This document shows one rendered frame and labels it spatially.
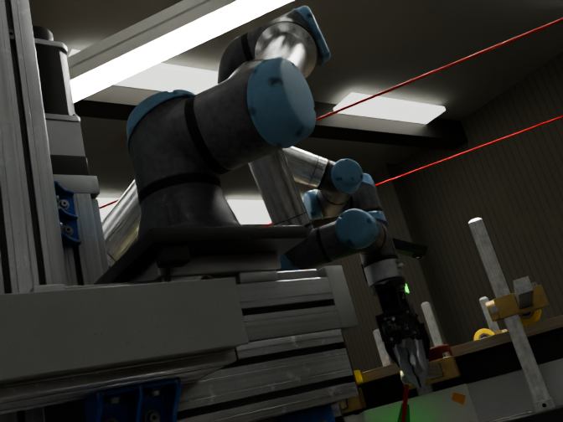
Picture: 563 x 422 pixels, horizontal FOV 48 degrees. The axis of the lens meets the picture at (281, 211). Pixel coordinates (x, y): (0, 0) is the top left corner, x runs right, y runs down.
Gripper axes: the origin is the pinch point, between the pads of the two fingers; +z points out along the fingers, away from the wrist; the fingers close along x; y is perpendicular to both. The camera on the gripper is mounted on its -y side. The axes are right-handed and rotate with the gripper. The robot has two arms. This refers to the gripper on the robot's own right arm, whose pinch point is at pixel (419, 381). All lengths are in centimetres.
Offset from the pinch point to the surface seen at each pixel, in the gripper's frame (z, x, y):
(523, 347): -2.3, 21.1, -29.8
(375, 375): -6.1, -18.0, -45.6
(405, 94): -255, 6, -398
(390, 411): 4.0, -13.3, -29.1
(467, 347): -6.5, 7.8, -45.7
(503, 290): -16.0, 21.3, -29.7
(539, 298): -11.7, 28.5, -28.9
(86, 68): -152, -100, -57
